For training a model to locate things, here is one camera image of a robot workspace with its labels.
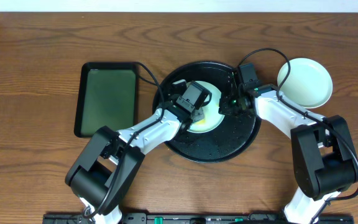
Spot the mint green plate with stain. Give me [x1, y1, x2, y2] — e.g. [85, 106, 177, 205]
[280, 58, 333, 108]

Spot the green and yellow sponge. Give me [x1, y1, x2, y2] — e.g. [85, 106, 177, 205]
[194, 118, 205, 124]

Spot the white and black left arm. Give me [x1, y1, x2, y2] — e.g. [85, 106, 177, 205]
[65, 80, 212, 223]

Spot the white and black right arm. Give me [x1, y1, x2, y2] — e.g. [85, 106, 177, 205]
[219, 83, 358, 223]

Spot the round black serving tray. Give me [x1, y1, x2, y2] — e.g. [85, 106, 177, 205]
[161, 61, 261, 163]

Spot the black rectangular water tray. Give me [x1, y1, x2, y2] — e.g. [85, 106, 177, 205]
[73, 62, 139, 138]

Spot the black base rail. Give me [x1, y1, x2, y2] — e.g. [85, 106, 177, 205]
[42, 212, 356, 224]

